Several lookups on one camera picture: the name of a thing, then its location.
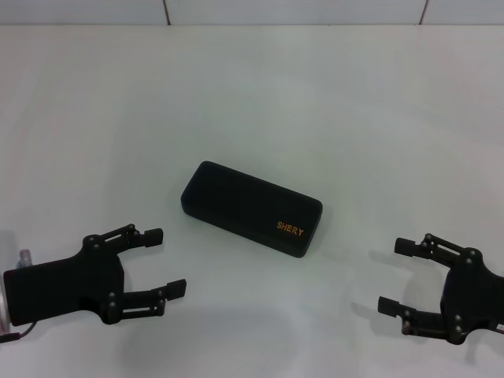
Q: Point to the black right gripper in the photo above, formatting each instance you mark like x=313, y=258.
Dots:
x=472, y=299

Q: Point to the black glasses case grey lining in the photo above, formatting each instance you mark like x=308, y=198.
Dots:
x=252, y=208

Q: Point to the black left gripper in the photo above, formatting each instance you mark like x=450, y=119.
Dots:
x=63, y=283

